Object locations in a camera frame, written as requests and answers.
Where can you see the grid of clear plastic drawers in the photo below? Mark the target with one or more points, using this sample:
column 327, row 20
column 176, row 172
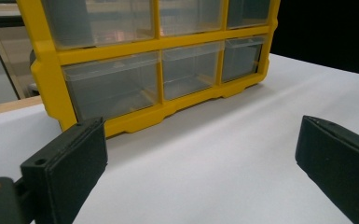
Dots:
column 112, row 87

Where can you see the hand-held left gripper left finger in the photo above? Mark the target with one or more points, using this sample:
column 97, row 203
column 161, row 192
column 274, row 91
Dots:
column 68, row 168

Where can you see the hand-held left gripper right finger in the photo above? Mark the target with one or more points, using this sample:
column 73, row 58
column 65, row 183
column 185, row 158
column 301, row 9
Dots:
column 342, row 165

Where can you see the yellow black drawer organizer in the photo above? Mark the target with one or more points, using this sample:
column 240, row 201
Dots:
column 51, row 77

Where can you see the black horizontal frame bar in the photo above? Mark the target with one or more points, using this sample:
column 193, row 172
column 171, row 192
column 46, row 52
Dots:
column 0, row 21

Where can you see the light wooden cabinet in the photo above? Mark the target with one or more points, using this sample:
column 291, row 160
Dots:
column 15, row 53

